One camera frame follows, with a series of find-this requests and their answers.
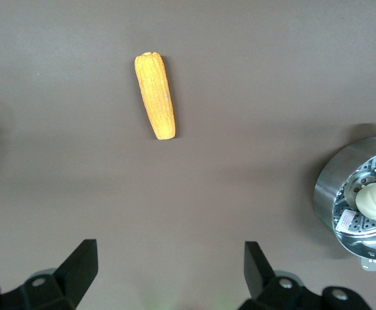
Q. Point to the white steamed bun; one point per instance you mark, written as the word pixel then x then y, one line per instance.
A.
pixel 375 200

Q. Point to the yellow corn cob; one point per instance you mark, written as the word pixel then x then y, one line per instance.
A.
pixel 155 97

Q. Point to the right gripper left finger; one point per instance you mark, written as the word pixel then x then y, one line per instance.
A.
pixel 62 284

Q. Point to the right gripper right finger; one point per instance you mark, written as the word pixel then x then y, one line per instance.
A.
pixel 272 294

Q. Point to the stainless steel steamer pot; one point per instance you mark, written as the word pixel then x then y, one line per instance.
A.
pixel 330 181

